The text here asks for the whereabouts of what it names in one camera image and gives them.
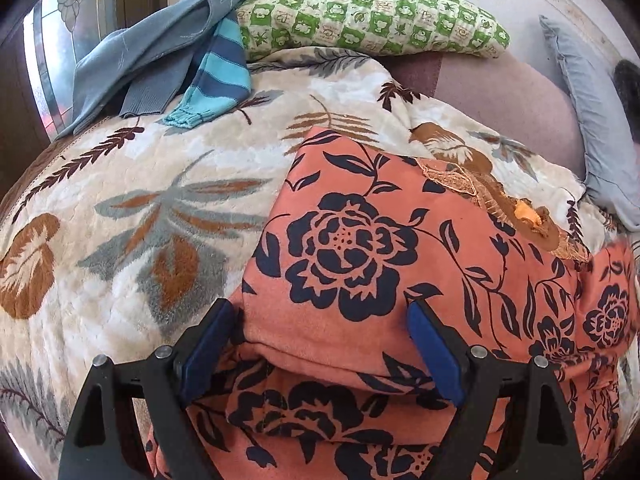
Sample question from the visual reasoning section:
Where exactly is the mauve bed cover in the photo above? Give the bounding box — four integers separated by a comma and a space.
377, 52, 588, 181

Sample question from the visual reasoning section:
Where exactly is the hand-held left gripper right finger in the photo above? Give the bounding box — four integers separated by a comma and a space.
406, 297, 586, 480

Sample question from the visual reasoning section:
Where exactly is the blue-grey sweater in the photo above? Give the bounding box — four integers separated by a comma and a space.
55, 0, 296, 141

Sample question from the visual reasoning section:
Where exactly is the blue striped garment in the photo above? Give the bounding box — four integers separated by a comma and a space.
162, 16, 252, 128

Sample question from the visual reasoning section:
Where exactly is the grey-blue pillow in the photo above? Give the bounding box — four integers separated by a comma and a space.
539, 15, 640, 233

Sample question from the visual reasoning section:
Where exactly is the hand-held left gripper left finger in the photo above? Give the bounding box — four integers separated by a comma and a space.
57, 299, 238, 480

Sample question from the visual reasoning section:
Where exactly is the leaf print blanket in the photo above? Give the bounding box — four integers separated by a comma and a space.
0, 45, 640, 471

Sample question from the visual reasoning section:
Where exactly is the wooden door with glass panel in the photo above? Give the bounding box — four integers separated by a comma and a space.
0, 0, 168, 196

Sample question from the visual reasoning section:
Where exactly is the green checked pillow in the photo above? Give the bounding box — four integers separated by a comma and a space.
235, 0, 512, 63

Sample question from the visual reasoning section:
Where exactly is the dark fur hat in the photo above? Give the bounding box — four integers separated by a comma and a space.
612, 59, 640, 111

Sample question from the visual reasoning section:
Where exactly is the orange floral garment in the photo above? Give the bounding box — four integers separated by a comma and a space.
147, 127, 640, 480

